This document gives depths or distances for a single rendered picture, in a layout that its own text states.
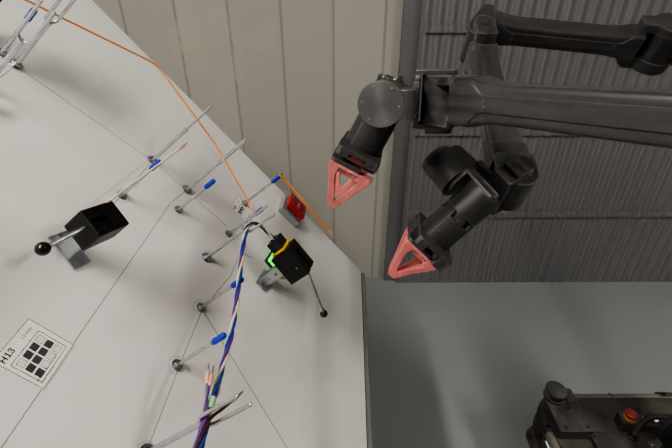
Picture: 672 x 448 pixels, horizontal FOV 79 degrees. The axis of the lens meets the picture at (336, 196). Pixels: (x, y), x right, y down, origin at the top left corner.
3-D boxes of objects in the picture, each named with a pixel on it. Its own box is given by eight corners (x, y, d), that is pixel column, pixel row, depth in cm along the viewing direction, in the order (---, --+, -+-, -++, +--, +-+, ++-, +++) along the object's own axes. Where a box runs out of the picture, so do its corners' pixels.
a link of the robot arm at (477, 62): (497, 14, 84) (482, 61, 92) (469, 13, 84) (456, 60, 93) (549, 177, 58) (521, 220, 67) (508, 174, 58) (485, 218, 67)
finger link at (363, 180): (308, 201, 61) (336, 147, 57) (317, 185, 67) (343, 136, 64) (348, 222, 61) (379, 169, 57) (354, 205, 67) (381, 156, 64)
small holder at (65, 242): (-5, 257, 40) (34, 218, 38) (73, 228, 49) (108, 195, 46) (25, 294, 40) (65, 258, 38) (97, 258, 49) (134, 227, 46)
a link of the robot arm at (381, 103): (451, 131, 60) (457, 68, 57) (455, 146, 49) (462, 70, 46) (370, 128, 62) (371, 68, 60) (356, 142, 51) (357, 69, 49)
